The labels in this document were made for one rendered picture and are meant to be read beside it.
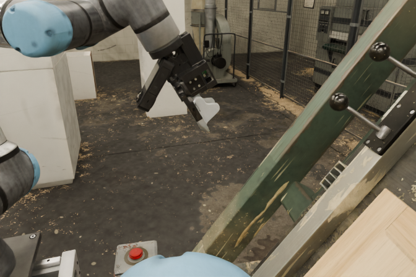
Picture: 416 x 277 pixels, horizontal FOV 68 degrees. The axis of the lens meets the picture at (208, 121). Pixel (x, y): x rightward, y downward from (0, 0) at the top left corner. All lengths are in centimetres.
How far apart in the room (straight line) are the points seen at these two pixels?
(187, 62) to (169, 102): 383
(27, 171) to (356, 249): 76
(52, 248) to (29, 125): 102
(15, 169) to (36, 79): 198
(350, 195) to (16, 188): 75
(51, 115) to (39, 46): 241
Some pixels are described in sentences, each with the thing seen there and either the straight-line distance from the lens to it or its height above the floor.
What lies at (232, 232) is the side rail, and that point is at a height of 97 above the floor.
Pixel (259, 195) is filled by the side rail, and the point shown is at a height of 109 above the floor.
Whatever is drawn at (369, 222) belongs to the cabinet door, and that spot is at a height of 123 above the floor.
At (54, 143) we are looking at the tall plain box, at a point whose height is 44.
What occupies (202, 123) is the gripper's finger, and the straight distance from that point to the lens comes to 65.
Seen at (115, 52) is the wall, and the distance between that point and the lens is 867.
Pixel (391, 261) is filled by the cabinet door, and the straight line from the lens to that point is 64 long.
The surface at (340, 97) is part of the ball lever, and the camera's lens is 66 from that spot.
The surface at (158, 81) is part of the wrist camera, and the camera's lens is 61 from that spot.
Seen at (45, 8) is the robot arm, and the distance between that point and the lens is 49.
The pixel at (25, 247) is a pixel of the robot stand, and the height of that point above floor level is 104.
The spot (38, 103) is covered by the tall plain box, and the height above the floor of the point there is 81.
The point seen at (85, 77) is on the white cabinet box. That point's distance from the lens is 550.
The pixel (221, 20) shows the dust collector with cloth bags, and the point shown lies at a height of 117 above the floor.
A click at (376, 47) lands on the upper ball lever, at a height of 154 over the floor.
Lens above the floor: 163
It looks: 22 degrees down
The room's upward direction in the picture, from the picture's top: straight up
